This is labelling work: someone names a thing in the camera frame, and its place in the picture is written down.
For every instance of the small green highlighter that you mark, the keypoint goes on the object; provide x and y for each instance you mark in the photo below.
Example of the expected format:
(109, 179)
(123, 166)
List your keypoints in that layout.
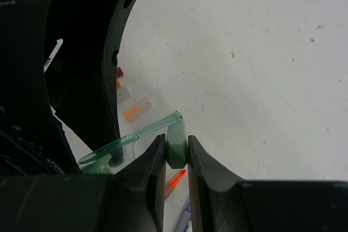
(176, 145)

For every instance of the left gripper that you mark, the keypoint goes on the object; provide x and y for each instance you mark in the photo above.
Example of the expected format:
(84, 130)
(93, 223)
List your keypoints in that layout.
(81, 80)

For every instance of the purple grey marker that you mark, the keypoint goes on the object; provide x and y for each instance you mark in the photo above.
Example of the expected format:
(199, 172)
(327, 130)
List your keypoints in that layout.
(184, 218)

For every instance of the clear purple marker cap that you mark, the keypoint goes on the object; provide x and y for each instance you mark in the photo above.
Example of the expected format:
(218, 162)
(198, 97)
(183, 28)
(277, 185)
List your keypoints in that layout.
(122, 94)

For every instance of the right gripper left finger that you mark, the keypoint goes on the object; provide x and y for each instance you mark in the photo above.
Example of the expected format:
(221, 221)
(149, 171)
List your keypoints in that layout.
(131, 200)

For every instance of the clear orange marker cap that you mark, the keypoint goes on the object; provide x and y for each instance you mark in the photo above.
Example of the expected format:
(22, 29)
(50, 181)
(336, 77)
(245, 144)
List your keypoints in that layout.
(137, 109)

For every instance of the brown marker cap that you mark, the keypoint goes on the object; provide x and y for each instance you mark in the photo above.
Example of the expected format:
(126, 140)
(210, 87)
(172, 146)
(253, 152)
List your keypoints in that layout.
(119, 72)

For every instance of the neon orange tip marker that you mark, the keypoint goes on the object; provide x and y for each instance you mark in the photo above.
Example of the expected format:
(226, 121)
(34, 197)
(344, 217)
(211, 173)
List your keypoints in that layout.
(172, 184)

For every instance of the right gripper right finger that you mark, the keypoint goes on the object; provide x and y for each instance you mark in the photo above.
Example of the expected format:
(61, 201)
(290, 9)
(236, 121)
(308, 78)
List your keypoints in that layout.
(223, 201)

